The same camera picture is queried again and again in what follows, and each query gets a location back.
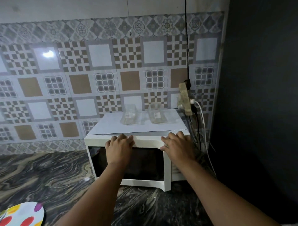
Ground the person's left hand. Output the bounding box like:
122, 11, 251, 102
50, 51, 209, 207
105, 133, 135, 166

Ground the person's right hand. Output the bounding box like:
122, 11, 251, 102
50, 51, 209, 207
160, 131, 196, 166

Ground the white microwave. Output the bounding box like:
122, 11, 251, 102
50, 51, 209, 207
84, 109, 194, 192

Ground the clear plastic sandwich package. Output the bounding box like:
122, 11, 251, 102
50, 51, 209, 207
148, 102, 168, 124
120, 104, 140, 125

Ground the silver refrigerator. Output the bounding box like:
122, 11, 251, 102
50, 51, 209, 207
209, 0, 298, 224

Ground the polka dot plate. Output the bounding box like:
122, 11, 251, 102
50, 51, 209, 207
0, 201, 45, 226

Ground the person's left forearm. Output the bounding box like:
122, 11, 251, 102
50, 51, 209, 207
55, 162, 127, 226

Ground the person's right forearm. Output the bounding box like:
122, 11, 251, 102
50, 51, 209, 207
178, 158, 282, 226

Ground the black appliance cable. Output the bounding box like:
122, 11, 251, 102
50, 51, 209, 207
188, 111, 202, 151

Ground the white plug cable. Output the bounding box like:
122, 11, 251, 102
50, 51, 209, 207
190, 99, 217, 177

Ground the beige wall power strip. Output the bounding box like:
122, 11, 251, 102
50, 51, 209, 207
178, 83, 194, 116

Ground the black wall cable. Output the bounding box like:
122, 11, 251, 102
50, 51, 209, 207
184, 0, 192, 90

